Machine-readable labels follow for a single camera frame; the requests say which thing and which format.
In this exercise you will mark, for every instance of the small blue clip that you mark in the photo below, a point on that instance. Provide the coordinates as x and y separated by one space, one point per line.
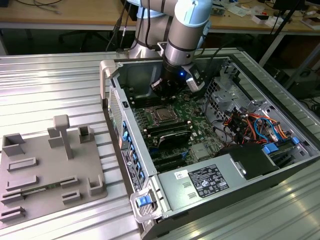
295 140

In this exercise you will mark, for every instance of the open grey PC case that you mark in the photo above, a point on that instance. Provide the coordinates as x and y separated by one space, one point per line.
138 145

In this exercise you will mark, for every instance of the grey power supply unit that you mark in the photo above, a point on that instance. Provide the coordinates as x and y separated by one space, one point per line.
175 197

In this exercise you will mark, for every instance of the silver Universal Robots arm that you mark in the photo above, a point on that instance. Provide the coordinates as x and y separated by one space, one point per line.
182 32

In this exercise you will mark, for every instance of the black office chair base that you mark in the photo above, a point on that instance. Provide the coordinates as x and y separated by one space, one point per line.
82 37

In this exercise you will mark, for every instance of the black expansion card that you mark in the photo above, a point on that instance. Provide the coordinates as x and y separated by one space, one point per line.
175 138

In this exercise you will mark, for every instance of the CPU socket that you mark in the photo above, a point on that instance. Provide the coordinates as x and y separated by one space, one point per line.
160 123

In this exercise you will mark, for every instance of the silver topped CPU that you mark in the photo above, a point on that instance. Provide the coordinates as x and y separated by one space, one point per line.
163 114

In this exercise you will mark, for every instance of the black plastic air shroud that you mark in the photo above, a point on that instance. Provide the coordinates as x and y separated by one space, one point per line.
250 157

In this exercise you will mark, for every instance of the white box with black inlay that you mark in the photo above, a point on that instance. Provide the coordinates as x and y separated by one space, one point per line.
261 18

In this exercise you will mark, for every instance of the grey parts rack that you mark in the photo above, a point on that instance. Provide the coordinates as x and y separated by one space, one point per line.
50 170

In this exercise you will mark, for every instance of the wooden desk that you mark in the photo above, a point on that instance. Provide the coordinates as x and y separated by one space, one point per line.
75 12

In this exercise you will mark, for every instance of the installed RAM stick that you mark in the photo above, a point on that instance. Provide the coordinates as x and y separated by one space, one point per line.
170 130

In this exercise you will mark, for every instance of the green RAM stick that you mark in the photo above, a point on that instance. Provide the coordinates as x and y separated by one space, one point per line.
51 186

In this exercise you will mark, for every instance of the small silver wrist camera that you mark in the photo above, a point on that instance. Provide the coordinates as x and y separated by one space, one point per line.
157 86

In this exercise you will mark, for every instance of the white wrist camera with mount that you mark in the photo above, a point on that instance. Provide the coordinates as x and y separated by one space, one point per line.
193 81

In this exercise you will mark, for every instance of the blue disk carrier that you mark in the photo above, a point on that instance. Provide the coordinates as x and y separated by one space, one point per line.
271 149

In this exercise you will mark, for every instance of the silver chipset heat sink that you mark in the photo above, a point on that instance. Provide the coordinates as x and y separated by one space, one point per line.
200 151

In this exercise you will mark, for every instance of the perforated metal drive cage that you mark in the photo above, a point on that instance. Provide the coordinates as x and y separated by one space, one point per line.
225 97

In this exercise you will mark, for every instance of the green motherboard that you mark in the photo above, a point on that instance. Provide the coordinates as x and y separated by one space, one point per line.
200 135

